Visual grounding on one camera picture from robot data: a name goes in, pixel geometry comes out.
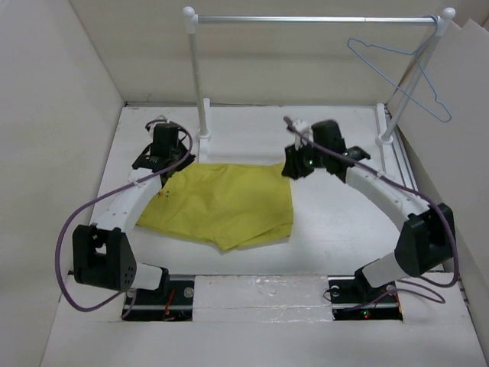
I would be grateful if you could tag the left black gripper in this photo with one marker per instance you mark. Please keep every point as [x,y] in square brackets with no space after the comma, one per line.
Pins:
[186,163]

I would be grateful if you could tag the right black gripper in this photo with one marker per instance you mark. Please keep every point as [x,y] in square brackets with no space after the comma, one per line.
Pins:
[293,167]

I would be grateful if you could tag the yellow trousers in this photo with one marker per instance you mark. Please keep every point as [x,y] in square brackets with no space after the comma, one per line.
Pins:
[229,205]

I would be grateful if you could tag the blue wire hanger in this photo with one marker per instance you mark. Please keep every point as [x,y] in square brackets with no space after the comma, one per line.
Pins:
[416,69]

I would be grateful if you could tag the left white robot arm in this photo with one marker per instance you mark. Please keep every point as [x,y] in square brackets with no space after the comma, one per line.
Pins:
[102,254]

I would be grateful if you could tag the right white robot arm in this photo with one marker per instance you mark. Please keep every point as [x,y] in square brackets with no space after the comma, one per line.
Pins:
[426,229]

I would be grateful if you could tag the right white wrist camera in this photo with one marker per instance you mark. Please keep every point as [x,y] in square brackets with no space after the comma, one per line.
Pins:
[302,133]

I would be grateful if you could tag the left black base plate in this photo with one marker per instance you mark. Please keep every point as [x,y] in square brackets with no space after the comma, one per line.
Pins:
[173,305]

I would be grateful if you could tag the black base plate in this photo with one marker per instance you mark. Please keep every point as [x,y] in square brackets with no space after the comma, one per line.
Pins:
[349,303]
[173,305]

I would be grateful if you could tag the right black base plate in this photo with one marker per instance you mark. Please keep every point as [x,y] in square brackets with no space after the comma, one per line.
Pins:
[349,303]

